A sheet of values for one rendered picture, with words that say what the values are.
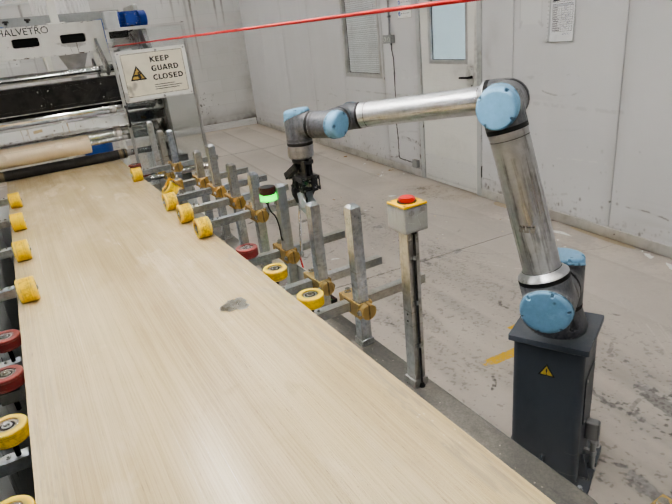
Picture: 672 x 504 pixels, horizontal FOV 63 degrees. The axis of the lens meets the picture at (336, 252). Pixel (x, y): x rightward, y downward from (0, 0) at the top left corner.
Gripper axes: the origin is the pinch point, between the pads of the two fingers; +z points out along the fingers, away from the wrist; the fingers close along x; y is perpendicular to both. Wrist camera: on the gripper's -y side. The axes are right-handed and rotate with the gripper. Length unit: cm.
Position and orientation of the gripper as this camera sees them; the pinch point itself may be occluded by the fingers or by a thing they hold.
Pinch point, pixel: (305, 210)
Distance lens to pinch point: 202.4
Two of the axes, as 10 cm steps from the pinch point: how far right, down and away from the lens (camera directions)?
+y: 5.0, 2.8, -8.2
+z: 1.0, 9.2, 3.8
